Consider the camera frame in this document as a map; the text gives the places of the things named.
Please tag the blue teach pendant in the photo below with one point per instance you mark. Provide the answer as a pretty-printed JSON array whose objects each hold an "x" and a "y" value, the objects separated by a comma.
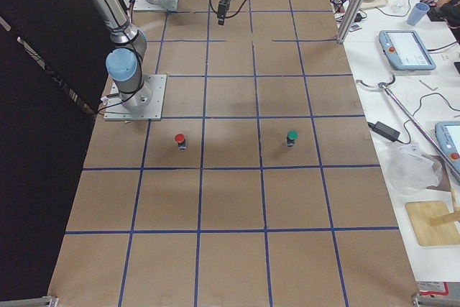
[
  {"x": 447, "y": 135},
  {"x": 405, "y": 50}
]

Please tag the clear plastic bag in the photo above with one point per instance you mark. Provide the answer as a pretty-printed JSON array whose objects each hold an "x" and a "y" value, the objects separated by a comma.
[{"x": 408, "y": 169}]

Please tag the wooden cutting board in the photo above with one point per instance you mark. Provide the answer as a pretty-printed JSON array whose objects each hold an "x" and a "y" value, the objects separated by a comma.
[{"x": 433, "y": 223}]

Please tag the black controller device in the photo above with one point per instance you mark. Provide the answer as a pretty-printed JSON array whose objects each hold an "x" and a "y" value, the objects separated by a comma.
[{"x": 448, "y": 13}]

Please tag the right black power adapter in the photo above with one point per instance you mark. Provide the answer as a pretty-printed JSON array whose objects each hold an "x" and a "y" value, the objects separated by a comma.
[{"x": 384, "y": 131}]

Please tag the metal walking cane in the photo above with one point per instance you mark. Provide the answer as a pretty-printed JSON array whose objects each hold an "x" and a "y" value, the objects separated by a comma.
[{"x": 385, "y": 86}]

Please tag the red push button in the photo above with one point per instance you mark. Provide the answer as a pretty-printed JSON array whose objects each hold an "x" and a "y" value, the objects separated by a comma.
[{"x": 180, "y": 139}]

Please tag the aluminium frame post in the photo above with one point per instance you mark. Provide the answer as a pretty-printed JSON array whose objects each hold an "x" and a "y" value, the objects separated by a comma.
[{"x": 354, "y": 1}]

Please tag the blue plastic cup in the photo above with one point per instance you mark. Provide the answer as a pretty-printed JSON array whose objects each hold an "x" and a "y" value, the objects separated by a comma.
[{"x": 417, "y": 13}]

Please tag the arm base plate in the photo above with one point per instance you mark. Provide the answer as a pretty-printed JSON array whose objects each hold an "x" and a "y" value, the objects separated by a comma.
[
  {"x": 146, "y": 104},
  {"x": 155, "y": 5}
]

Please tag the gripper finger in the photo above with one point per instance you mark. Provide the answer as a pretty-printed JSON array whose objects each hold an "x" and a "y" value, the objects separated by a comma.
[
  {"x": 220, "y": 13},
  {"x": 226, "y": 8}
]

